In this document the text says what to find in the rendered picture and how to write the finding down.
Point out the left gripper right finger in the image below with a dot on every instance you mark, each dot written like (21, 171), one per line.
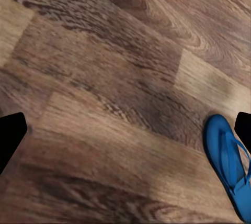
(243, 129)

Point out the sandal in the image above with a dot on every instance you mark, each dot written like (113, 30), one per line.
(223, 153)

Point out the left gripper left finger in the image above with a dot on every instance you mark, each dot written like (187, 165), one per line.
(12, 130)

